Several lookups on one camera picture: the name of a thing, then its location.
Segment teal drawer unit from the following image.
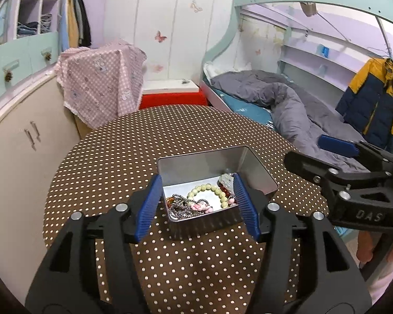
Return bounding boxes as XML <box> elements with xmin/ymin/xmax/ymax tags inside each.
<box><xmin>0</xmin><ymin>31</ymin><xmax>60</xmax><ymax>105</ymax></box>

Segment yellow and navy jacket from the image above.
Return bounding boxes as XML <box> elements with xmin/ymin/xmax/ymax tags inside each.
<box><xmin>335</xmin><ymin>57</ymin><xmax>393</xmax><ymax>149</ymax></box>

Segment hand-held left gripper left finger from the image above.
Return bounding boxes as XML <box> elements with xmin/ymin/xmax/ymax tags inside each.
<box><xmin>24</xmin><ymin>174</ymin><xmax>163</xmax><ymax>314</ymax></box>

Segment hanging clothes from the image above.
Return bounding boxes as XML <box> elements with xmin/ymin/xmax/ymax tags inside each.
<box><xmin>59</xmin><ymin>0</ymin><xmax>92</xmax><ymax>49</ymax></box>

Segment teal bed sheet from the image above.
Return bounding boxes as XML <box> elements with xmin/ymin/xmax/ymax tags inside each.
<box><xmin>221</xmin><ymin>90</ymin><xmax>272</xmax><ymax>121</ymax></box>

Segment pink bear charm keychain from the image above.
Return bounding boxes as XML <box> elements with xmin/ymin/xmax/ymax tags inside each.
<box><xmin>188</xmin><ymin>201</ymin><xmax>214</xmax><ymax>215</ymax></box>

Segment white open wardrobe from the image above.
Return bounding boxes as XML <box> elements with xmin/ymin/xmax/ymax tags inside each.
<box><xmin>7</xmin><ymin>0</ymin><xmax>86</xmax><ymax>40</ymax></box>

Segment white cabinet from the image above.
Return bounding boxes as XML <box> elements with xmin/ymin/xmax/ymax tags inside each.
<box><xmin>0</xmin><ymin>72</ymin><xmax>79</xmax><ymax>269</ymax></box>

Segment folded jeans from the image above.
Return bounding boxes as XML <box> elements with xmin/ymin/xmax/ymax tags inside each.
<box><xmin>17</xmin><ymin>21</ymin><xmax>40</xmax><ymax>36</ymax></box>

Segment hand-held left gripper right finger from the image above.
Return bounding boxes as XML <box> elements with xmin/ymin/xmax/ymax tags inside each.
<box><xmin>232</xmin><ymin>173</ymin><xmax>373</xmax><ymax>314</ymax></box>

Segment white pillow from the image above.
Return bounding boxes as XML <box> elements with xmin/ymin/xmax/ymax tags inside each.
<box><xmin>203</xmin><ymin>62</ymin><xmax>253</xmax><ymax>82</ymax></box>

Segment pale green bead bracelet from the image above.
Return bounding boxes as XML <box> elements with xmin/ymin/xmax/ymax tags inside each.
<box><xmin>187</xmin><ymin>185</ymin><xmax>231</xmax><ymax>208</ymax></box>

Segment dark metal chain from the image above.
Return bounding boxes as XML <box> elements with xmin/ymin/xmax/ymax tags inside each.
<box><xmin>167</xmin><ymin>196</ymin><xmax>210</xmax><ymax>220</ymax></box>

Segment pink checked cloth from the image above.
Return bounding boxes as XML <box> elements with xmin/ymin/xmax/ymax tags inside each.
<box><xmin>55</xmin><ymin>38</ymin><xmax>148</xmax><ymax>128</ymax></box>

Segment person's pale pink clothing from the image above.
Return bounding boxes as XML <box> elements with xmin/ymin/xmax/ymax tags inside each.
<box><xmin>363</xmin><ymin>235</ymin><xmax>393</xmax><ymax>301</ymax></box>

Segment grey metal tin box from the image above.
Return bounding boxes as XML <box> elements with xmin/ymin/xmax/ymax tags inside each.
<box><xmin>157</xmin><ymin>145</ymin><xmax>280</xmax><ymax>234</ymax></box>

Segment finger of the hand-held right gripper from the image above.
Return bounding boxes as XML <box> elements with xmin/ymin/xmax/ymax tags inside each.
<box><xmin>284</xmin><ymin>150</ymin><xmax>351</xmax><ymax>200</ymax></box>
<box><xmin>318</xmin><ymin>134</ymin><xmax>393</xmax><ymax>165</ymax></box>

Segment white wall shelf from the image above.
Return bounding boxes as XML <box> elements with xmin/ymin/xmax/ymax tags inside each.
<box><xmin>278</xmin><ymin>26</ymin><xmax>393</xmax><ymax>92</ymax></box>

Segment person's right hand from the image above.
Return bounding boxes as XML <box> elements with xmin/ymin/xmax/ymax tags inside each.
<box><xmin>357</xmin><ymin>231</ymin><xmax>377</xmax><ymax>264</ymax></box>

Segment red stool with white top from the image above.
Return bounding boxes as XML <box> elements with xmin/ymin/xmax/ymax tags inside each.
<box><xmin>139</xmin><ymin>80</ymin><xmax>208</xmax><ymax>110</ymax></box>

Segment grey duvet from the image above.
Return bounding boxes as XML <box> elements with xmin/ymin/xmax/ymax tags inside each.
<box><xmin>210</xmin><ymin>70</ymin><xmax>370</xmax><ymax>174</ymax></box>

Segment brown polka-dot tablecloth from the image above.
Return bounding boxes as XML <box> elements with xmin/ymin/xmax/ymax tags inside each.
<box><xmin>42</xmin><ymin>105</ymin><xmax>330</xmax><ymax>314</ymax></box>

